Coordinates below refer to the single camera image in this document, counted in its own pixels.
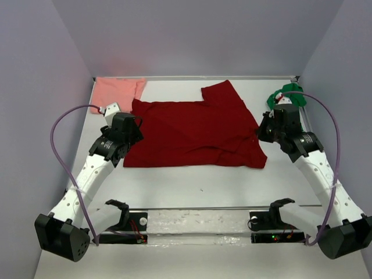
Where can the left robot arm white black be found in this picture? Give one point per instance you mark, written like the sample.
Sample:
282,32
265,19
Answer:
68,228

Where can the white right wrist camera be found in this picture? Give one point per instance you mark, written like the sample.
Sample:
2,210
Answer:
281,99

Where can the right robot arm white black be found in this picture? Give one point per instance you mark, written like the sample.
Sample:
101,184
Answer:
344,228

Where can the red t-shirt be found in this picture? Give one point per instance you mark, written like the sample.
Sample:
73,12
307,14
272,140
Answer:
219,130

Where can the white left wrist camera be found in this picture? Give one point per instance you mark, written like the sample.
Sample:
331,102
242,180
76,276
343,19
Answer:
109,112

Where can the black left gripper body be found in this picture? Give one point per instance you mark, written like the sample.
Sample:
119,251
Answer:
135,136

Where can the green t-shirt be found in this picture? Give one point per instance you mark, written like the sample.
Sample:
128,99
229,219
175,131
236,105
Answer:
297,99

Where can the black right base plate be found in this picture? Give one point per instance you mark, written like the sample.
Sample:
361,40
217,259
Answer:
265,231

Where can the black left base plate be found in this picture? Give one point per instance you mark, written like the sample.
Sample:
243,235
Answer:
132,233

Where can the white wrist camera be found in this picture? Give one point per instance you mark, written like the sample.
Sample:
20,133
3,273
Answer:
109,112
281,99

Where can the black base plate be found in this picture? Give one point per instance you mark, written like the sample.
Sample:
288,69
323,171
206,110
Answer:
265,231
132,233

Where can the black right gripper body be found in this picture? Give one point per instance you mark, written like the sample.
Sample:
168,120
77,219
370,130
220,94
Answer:
267,131

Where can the folded pink t-shirt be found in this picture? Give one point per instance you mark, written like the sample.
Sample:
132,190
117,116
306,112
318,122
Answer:
123,91

